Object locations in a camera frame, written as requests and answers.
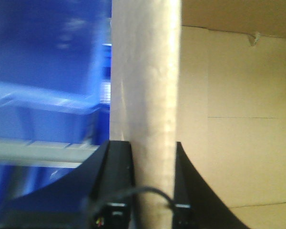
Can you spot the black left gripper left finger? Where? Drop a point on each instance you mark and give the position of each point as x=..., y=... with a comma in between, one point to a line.
x=64, y=204

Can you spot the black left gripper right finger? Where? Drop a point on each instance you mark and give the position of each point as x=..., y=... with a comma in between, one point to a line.
x=198, y=205

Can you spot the brown cardboard box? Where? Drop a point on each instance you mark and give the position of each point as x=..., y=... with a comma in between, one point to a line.
x=210, y=74

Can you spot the blue plastic bin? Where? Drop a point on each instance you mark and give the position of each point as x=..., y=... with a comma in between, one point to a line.
x=52, y=66

